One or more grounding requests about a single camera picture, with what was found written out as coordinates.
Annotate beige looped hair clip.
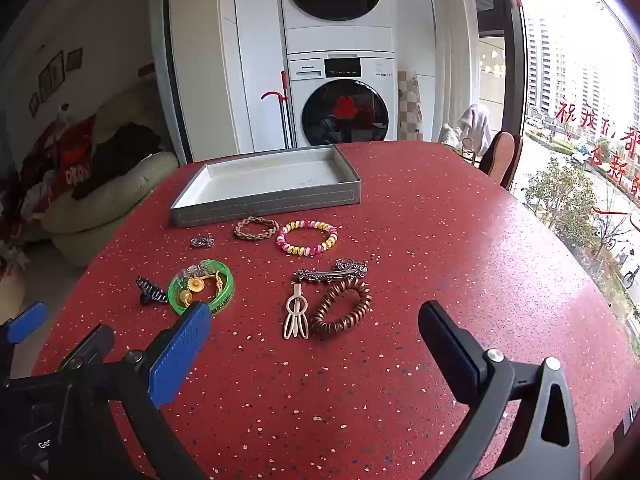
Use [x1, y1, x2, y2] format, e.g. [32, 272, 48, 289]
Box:
[283, 283, 307, 341]

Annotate black clothes pile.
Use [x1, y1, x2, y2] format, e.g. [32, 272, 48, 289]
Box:
[75, 124, 163, 198]

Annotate ornate silver hair clip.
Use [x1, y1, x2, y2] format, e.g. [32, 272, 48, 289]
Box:
[334, 257, 370, 277]

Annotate white tall cabinet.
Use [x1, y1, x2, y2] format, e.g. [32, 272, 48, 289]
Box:
[167, 0, 288, 163]

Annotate green translucent bangle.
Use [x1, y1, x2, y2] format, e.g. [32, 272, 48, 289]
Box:
[167, 258, 236, 317]

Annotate red window lettering sticker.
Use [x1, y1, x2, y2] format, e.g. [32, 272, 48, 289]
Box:
[556, 96, 640, 198]

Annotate yellow flower hair tie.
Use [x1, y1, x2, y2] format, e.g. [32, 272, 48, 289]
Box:
[177, 271, 228, 307]

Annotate large dark picture frame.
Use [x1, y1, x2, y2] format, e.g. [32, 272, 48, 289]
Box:
[37, 50, 66, 102]

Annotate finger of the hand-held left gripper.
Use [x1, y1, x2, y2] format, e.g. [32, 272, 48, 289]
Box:
[0, 302, 49, 361]
[59, 324, 116, 377]

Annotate red printed blanket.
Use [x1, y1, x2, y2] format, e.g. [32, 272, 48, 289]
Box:
[20, 115, 98, 221]

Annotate red flower door decoration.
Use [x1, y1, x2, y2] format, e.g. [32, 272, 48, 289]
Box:
[333, 95, 359, 119]

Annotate black claw hair clip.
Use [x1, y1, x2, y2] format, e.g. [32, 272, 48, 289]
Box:
[135, 275, 170, 308]

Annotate cream leather sofa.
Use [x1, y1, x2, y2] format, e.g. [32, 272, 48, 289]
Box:
[45, 85, 181, 267]

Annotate checkered folded board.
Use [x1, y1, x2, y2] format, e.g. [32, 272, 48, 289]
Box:
[397, 71, 424, 142]

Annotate grey shallow tray box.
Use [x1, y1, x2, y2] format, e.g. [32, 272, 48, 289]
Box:
[170, 144, 362, 229]

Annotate red handled mop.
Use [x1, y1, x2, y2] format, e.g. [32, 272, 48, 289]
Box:
[260, 70, 293, 150]

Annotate white tumble dryer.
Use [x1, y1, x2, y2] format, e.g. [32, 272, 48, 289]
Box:
[278, 0, 396, 56]

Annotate brown braided bracelet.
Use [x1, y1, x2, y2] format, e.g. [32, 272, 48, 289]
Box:
[234, 216, 280, 241]

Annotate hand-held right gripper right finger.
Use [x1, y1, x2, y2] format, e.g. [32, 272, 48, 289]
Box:
[418, 301, 583, 480]

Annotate pale pink towel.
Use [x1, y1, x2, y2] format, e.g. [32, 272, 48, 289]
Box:
[457, 104, 494, 157]

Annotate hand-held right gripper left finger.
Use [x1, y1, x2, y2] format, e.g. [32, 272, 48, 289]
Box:
[10, 302, 212, 480]

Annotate white washing machine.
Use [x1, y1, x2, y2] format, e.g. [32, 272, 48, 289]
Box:
[287, 51, 398, 150]

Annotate brown spiral hair tie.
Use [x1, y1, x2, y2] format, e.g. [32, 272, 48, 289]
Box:
[310, 278, 373, 339]

